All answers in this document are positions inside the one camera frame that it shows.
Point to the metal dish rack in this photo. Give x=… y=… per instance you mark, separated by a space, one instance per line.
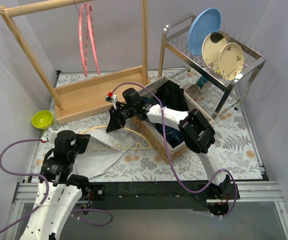
x=174 y=38

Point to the floral tablecloth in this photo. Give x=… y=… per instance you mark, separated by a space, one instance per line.
x=234 y=150

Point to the cream plate black spot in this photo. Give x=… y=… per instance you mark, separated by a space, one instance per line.
x=212 y=47

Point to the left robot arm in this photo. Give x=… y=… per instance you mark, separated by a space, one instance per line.
x=58 y=188

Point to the black garment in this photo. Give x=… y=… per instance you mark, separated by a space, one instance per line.
x=172 y=96

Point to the wooden clothes rack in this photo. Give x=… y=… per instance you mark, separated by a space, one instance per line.
x=83 y=98

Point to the pink hanger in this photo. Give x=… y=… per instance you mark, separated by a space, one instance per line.
x=91 y=36
x=81 y=44

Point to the teal cup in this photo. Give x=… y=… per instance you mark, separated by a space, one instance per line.
x=203 y=84

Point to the blue denim skirt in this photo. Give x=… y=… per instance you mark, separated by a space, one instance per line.
x=173 y=136

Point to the cream plate flower print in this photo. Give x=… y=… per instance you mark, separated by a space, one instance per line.
x=231 y=61

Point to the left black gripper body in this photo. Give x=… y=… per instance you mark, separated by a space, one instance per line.
x=82 y=141

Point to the pink hanger front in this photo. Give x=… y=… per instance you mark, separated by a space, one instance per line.
x=81 y=44

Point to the pink hanger rear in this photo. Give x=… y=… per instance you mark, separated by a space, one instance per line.
x=91 y=36

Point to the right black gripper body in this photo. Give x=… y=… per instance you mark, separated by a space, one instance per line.
x=117 y=115

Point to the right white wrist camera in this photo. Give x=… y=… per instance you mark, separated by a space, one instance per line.
x=113 y=100

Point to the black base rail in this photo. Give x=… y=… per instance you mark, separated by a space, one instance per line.
x=161 y=195

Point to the wicker laundry basket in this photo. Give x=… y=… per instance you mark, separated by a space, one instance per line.
x=155 y=138

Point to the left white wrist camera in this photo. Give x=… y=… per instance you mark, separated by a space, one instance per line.
x=51 y=136

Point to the white skirt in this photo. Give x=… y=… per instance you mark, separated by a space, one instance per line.
x=90 y=163

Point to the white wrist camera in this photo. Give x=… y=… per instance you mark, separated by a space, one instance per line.
x=113 y=100
x=51 y=136

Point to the blue plate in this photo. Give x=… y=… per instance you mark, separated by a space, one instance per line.
x=206 y=22

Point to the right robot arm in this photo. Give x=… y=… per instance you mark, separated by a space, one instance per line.
x=196 y=131

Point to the green bowl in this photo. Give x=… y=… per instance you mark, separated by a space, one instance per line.
x=43 y=119

